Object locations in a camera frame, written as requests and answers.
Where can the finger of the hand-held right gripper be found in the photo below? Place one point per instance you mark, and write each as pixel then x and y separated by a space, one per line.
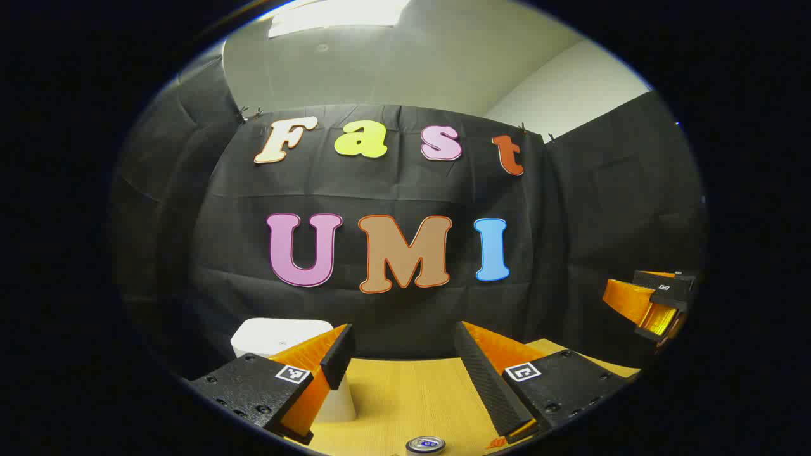
pixel 662 323
pixel 665 285

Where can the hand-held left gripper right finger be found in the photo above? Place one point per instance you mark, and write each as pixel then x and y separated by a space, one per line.
pixel 481 375

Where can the silver blue pop can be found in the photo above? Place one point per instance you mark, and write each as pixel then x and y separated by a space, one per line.
pixel 425 445

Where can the orange paper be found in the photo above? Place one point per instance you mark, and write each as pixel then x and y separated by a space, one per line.
pixel 496 443

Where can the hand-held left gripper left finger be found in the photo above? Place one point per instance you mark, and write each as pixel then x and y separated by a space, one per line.
pixel 339 356

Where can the white desktop garbage bin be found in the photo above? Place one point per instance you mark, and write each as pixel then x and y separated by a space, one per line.
pixel 266 335

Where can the wooden desktop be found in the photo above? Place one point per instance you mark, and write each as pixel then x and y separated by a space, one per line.
pixel 405 392

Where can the black backdrop cloth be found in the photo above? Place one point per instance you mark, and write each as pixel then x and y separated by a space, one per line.
pixel 557 253

